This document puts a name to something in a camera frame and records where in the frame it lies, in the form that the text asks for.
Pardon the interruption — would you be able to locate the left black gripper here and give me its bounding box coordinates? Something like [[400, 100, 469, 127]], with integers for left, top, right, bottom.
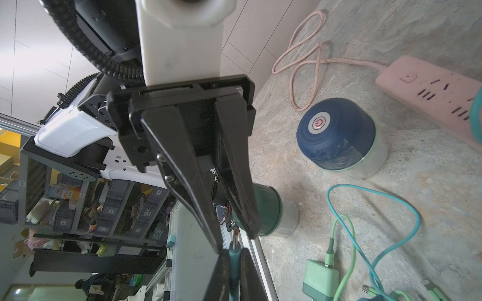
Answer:
[[106, 75, 261, 254]]

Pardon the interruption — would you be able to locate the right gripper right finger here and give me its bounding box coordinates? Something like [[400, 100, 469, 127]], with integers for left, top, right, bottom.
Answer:
[[239, 248, 268, 301]]

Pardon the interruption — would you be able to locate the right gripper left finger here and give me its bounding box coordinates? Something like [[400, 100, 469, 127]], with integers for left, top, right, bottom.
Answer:
[[203, 250, 230, 301]]

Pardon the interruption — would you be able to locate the green USB charger adapter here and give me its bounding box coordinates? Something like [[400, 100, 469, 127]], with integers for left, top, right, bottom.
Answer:
[[303, 260, 340, 301]]

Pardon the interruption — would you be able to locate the blue cordless meat grinder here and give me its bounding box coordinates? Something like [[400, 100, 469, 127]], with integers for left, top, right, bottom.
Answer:
[[296, 98, 388, 179]]

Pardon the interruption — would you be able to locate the light green charging cable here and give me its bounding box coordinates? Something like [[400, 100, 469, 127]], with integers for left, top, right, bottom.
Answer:
[[324, 214, 453, 301]]

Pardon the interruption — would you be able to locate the pink power strip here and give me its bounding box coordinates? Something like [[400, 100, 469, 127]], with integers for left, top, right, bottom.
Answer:
[[375, 55, 481, 151]]

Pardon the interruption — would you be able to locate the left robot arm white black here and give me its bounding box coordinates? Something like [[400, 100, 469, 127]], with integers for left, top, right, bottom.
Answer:
[[23, 1, 261, 253]]

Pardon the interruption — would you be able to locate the background storage shelving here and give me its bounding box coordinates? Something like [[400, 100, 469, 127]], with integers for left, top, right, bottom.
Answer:
[[1, 130, 171, 300]]

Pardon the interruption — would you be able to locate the green cordless meat grinder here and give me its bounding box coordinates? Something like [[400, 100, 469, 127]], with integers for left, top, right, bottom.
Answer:
[[253, 183, 298, 238]]

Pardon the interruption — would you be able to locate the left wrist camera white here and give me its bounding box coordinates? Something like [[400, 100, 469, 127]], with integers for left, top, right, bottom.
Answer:
[[136, 0, 237, 86]]

